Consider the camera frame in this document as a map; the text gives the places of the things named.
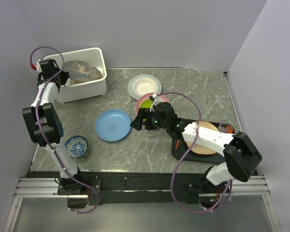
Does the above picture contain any beige plate on tray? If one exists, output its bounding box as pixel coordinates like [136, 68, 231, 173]
[191, 121, 219, 156]

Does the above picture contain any aluminium frame rail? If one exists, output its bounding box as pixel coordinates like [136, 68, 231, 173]
[3, 172, 269, 232]

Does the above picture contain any blue white patterned bowl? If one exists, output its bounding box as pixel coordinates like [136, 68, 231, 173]
[65, 135, 88, 158]

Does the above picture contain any blue plastic plate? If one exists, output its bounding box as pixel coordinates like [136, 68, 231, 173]
[95, 109, 131, 142]

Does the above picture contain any black tray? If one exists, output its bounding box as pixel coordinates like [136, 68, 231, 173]
[171, 118, 232, 165]

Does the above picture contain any orange spoon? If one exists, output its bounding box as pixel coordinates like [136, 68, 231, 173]
[225, 125, 234, 133]

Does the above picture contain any clear glass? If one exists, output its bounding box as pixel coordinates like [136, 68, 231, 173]
[218, 120, 232, 133]

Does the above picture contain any beige floral plate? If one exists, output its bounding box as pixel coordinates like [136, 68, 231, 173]
[70, 68, 101, 85]

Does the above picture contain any pink plate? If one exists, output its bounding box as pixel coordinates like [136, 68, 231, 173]
[134, 93, 171, 114]

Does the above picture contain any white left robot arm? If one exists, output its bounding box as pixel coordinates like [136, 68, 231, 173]
[22, 59, 87, 195]

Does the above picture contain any grey deer plate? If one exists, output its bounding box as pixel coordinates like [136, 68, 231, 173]
[64, 60, 101, 83]

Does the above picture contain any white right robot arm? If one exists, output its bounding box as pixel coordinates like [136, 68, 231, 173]
[130, 102, 262, 193]

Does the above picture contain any white plastic bin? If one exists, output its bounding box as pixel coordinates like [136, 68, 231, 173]
[44, 47, 107, 103]

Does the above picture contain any white deep plate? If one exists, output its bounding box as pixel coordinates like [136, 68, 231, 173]
[128, 74, 162, 100]

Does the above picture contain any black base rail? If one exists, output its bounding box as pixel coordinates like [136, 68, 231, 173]
[55, 171, 232, 206]

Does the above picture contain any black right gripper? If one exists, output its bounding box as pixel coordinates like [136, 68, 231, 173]
[130, 108, 169, 131]

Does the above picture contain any green plate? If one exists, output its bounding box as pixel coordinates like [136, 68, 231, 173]
[140, 99, 152, 108]

